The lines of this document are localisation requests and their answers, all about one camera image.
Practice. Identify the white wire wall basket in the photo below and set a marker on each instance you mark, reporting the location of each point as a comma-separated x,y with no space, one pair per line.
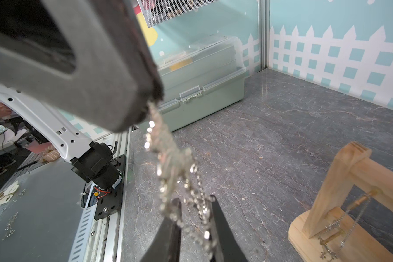
159,11

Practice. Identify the wooden jewelry display stand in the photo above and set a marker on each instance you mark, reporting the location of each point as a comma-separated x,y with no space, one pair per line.
330,230

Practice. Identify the clear plastic storage box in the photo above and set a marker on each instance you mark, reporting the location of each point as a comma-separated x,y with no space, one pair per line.
201,79

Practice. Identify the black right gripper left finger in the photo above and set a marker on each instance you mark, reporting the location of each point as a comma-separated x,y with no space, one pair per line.
167,242

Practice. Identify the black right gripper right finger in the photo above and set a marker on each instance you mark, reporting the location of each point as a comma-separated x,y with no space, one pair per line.
226,248

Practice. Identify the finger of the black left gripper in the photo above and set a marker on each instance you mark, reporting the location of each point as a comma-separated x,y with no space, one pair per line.
88,58

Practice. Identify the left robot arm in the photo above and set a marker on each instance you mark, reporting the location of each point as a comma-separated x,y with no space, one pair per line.
90,160

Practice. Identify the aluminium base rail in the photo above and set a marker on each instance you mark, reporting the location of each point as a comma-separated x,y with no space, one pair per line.
97,238

